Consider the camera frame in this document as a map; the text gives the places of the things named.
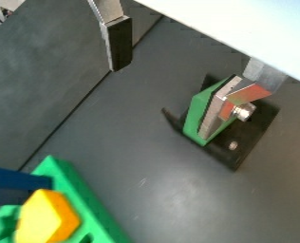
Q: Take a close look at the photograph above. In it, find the green arch block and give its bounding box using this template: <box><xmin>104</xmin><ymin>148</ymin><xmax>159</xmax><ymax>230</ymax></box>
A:
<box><xmin>183</xmin><ymin>75</ymin><xmax>235</xmax><ymax>146</ymax></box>

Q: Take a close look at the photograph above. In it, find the black curved fixture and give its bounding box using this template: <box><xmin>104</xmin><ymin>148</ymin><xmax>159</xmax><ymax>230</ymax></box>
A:
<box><xmin>163</xmin><ymin>76</ymin><xmax>280</xmax><ymax>171</ymax></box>

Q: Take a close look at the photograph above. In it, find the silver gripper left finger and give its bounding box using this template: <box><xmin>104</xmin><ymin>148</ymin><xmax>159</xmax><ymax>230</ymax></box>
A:
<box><xmin>88</xmin><ymin>0</ymin><xmax>133</xmax><ymax>71</ymax></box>

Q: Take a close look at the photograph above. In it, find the green shape sorter base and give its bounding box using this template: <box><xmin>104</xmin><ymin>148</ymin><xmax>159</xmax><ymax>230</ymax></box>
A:
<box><xmin>0</xmin><ymin>156</ymin><xmax>133</xmax><ymax>243</ymax></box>

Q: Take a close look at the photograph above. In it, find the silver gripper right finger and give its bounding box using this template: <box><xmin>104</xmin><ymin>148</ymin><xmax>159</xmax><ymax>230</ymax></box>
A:
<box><xmin>199</xmin><ymin>58</ymin><xmax>288</xmax><ymax>140</ymax></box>

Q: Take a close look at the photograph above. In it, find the blue hexagonal prism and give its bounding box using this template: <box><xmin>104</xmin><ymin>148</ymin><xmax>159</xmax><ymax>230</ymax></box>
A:
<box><xmin>0</xmin><ymin>168</ymin><xmax>53</xmax><ymax>206</ymax></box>

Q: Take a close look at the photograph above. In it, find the yellow block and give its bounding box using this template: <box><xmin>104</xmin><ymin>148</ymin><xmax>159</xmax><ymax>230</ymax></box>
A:
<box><xmin>14</xmin><ymin>189</ymin><xmax>82</xmax><ymax>243</ymax></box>

